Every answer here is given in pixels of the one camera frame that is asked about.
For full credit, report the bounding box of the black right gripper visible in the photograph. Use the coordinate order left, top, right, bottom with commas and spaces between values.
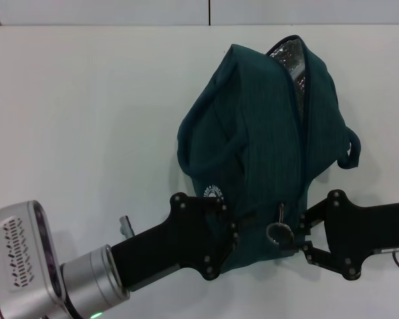
278, 189, 399, 282

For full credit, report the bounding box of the silver connector stub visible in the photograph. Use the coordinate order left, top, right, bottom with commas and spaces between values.
118, 215, 136, 239

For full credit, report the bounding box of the dark teal insulated lunch bag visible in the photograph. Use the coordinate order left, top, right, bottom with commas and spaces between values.
176, 35, 363, 275

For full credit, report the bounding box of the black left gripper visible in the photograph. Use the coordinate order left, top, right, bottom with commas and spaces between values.
110, 191, 241, 292

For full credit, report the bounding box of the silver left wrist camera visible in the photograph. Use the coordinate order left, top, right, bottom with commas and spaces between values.
0, 200, 67, 319

